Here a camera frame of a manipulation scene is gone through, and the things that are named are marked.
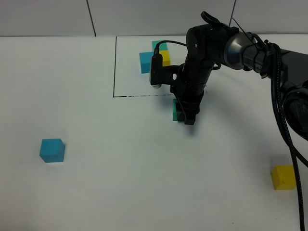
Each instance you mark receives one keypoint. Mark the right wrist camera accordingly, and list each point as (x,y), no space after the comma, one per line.
(156,70)

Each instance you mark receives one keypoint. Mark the template blue block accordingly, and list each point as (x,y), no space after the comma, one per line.
(145,61)

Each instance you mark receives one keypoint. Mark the template green block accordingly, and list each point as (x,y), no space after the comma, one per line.
(162,46)

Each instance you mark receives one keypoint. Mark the template yellow block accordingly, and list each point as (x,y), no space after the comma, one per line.
(166,57)

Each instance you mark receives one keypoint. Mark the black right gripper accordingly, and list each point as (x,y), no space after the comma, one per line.
(191,79)

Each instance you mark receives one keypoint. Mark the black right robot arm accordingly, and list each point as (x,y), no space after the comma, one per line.
(215,44)

